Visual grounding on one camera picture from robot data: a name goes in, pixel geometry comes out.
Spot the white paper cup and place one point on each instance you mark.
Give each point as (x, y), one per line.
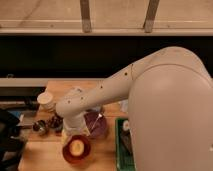
(45, 99)

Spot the white item in tray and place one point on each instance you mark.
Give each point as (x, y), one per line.
(125, 125)

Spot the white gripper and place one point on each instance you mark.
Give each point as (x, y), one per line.
(74, 125)

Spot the black object at left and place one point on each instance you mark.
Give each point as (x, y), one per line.
(10, 147)

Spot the dark object in tray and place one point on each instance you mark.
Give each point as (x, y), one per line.
(126, 140)

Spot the small dark metallic object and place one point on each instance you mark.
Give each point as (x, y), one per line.
(40, 127)

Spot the yellow apple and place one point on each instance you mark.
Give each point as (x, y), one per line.
(76, 147)

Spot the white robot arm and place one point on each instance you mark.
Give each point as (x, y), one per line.
(170, 110)

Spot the red bowl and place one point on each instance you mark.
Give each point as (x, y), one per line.
(76, 159)

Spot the green tray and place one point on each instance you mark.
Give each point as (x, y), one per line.
(124, 159)

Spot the bunch of dark grapes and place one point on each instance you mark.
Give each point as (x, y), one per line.
(55, 123)

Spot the crumpled plastic wrapper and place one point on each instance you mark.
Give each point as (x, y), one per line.
(124, 106)

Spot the silver spoon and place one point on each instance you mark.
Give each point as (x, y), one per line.
(95, 122)

